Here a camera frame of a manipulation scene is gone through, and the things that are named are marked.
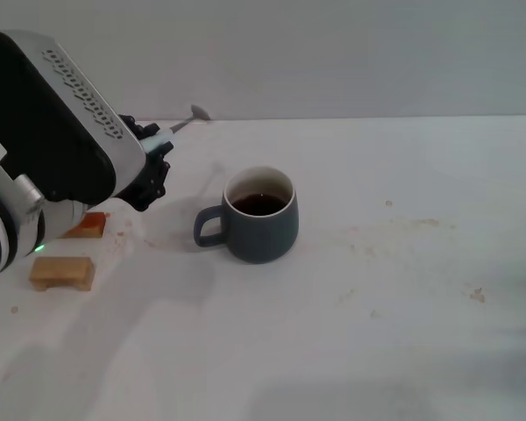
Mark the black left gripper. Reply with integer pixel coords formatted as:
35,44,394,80
112,113,173,214

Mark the light blue handled metal spoon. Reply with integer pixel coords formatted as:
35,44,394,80
141,103,211,154

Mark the grey ceramic mug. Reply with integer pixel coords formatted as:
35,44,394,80
193,165,300,265

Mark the reddish brown wooden block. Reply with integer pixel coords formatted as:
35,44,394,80
62,211,107,239

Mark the dark coffee liquid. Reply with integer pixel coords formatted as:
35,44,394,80
231,194,288,218

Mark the light wooden block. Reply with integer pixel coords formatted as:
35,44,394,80
29,256,96,292

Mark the black white wrist camera housing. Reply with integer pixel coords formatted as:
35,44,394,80
0,29,148,207

